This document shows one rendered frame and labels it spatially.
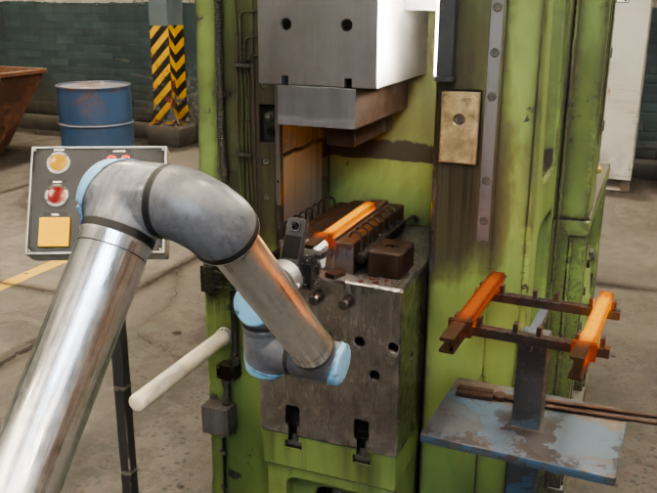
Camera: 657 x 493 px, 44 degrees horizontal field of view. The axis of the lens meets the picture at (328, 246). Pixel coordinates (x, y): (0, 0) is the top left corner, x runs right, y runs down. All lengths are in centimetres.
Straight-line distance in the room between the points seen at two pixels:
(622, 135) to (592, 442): 545
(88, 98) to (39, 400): 535
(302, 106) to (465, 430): 83
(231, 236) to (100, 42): 853
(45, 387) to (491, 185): 118
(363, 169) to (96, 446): 144
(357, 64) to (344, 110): 11
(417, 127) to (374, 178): 20
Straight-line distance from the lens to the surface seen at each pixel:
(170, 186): 122
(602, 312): 176
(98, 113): 649
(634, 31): 705
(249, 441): 251
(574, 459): 176
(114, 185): 127
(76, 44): 991
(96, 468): 302
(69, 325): 122
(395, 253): 194
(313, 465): 220
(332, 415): 210
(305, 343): 154
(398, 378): 199
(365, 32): 187
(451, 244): 204
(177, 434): 315
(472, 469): 229
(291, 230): 182
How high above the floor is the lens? 157
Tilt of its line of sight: 17 degrees down
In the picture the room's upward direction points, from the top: straight up
